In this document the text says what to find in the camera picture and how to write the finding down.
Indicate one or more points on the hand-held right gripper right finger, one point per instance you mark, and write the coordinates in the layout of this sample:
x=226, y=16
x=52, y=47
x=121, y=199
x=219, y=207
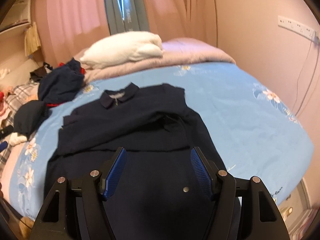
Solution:
x=201, y=172

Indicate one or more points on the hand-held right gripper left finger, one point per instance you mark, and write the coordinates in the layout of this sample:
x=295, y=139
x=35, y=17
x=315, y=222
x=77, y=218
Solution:
x=115, y=175

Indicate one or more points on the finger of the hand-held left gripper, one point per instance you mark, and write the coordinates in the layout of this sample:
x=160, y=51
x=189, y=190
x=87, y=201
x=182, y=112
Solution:
x=2, y=147

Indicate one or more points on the navy collared jacket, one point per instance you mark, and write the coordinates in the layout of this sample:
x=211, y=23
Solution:
x=140, y=130

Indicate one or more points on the navy clothes pile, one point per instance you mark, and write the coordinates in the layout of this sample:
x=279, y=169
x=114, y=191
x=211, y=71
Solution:
x=60, y=82

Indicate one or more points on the cream garment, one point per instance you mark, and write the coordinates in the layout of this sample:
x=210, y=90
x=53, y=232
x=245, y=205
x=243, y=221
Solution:
x=16, y=138

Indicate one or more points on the pink fitted sheet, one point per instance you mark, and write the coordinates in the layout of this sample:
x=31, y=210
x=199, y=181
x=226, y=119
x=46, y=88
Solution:
x=7, y=165

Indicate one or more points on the pink garment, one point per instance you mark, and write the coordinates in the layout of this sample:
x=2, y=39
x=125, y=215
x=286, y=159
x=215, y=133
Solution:
x=2, y=110

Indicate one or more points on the folded navy garment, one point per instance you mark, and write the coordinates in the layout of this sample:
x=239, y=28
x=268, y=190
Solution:
x=30, y=115

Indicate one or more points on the grey plaid quilt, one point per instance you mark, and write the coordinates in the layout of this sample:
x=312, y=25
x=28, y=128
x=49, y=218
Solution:
x=20, y=92

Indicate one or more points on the blue floral bedsheet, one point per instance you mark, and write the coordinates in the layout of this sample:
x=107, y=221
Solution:
x=237, y=120

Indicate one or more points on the beige headboard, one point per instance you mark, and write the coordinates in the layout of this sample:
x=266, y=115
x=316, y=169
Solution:
x=20, y=70

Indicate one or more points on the black garment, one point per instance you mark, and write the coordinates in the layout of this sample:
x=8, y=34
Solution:
x=37, y=75

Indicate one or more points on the yellow fringed hanging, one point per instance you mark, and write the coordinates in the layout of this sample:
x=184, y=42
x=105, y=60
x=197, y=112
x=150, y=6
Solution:
x=32, y=40

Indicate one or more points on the lilac quilt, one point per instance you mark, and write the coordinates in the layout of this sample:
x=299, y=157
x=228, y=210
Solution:
x=190, y=52

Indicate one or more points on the white pillow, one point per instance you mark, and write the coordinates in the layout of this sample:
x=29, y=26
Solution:
x=120, y=47

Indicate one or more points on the pink curtain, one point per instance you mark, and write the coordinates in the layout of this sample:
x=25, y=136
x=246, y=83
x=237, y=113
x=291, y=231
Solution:
x=180, y=7
x=70, y=12

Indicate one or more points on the grey-blue lettered curtain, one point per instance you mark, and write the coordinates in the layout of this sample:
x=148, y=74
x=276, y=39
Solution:
x=115, y=10

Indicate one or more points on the white power strip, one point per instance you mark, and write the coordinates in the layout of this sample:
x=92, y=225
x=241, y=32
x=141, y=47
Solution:
x=295, y=26

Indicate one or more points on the white wall shelf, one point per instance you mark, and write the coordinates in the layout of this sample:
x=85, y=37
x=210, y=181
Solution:
x=15, y=25

